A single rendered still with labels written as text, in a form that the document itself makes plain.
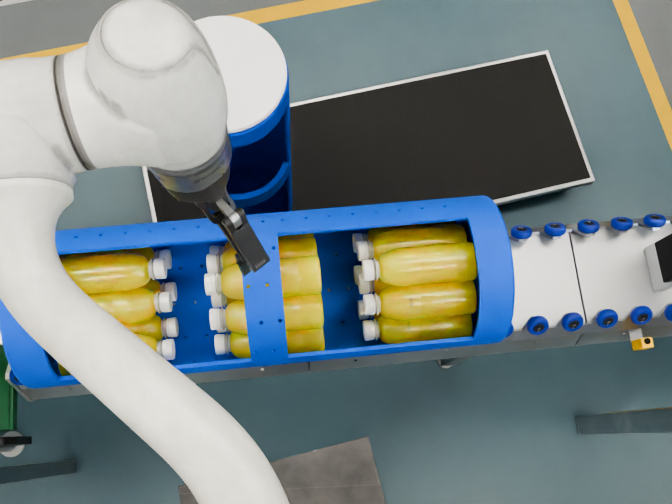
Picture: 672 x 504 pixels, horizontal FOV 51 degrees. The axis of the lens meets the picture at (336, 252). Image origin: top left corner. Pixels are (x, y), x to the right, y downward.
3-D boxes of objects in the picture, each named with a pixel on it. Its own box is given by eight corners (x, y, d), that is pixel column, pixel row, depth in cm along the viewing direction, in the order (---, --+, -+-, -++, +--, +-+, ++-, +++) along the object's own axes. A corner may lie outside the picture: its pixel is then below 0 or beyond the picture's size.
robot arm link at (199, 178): (170, 190, 67) (182, 214, 72) (245, 134, 69) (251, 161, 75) (113, 125, 69) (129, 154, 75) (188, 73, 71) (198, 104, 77)
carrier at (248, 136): (188, 207, 236) (251, 263, 232) (126, 77, 151) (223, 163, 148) (248, 148, 242) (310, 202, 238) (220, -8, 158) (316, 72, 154)
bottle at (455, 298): (468, 312, 137) (373, 321, 136) (465, 276, 137) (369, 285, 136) (478, 314, 130) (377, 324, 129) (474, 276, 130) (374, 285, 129)
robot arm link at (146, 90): (222, 72, 71) (90, 98, 70) (196, -40, 56) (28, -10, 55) (243, 167, 68) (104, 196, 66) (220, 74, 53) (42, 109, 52)
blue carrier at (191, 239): (485, 354, 147) (527, 325, 120) (52, 397, 140) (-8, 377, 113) (463, 224, 155) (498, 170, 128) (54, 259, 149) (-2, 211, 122)
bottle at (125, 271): (45, 258, 128) (150, 249, 129) (57, 258, 135) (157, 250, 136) (48, 298, 128) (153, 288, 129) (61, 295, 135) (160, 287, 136)
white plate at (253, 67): (128, 74, 150) (129, 77, 151) (223, 158, 147) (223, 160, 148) (220, -9, 156) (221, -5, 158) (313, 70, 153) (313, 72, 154)
